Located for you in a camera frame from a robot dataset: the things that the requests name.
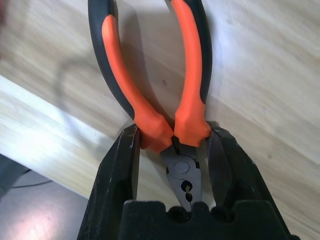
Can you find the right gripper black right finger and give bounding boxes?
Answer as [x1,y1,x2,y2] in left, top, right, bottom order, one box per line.
[206,121,270,213]

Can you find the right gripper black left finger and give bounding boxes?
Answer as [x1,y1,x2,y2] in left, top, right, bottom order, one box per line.
[76,123,141,240]

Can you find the orange black needle-nose pliers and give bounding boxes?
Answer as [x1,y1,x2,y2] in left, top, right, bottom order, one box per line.
[87,0,214,213]

